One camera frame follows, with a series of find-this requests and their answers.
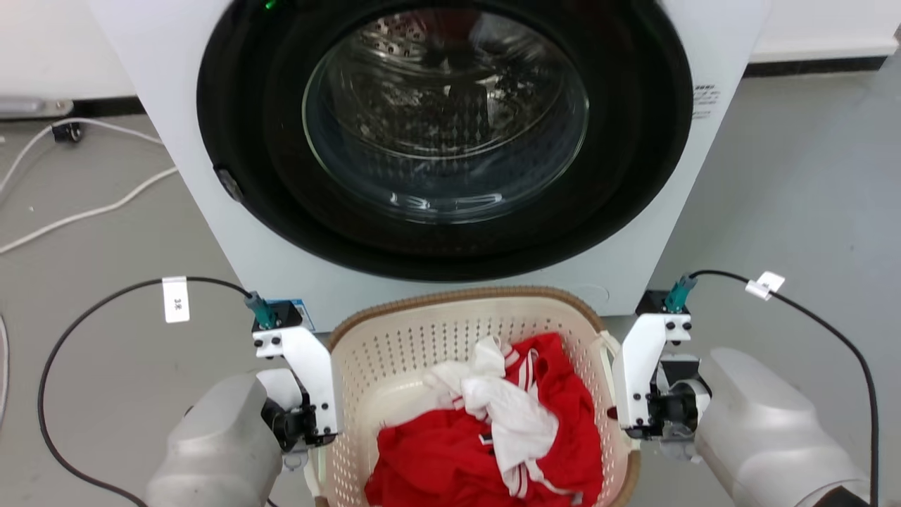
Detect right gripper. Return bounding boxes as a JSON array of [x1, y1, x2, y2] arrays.
[[637, 354, 713, 446]]

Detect red garment white stripes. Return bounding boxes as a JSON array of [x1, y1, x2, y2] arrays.
[[364, 332, 605, 507]]

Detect grey power strip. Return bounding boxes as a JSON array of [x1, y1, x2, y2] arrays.
[[0, 98, 75, 120]]

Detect white front-load washing machine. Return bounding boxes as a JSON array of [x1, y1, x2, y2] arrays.
[[84, 0, 771, 333]]

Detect white floor cable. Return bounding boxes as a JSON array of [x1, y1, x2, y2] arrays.
[[0, 117, 165, 196], [0, 166, 179, 256]]

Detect black round washer door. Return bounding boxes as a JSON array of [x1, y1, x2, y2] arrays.
[[196, 0, 695, 283]]

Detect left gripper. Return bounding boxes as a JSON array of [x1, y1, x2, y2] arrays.
[[260, 396, 337, 454]]

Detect black door latch handle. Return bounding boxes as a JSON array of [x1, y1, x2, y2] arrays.
[[214, 166, 246, 204]]

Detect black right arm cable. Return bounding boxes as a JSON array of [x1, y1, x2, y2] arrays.
[[664, 270, 881, 507]]

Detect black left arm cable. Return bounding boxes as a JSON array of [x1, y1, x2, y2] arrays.
[[37, 276, 284, 507]]

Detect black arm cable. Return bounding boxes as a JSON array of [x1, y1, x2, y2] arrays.
[[37, 276, 284, 507], [664, 270, 881, 507]]

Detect cream perforated laundry basket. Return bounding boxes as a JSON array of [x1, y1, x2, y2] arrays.
[[310, 285, 643, 507]]

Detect white printed cable label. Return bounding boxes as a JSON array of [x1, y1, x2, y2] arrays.
[[161, 276, 191, 325]]

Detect white blank cable label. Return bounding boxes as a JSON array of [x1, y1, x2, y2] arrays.
[[744, 271, 786, 302]]

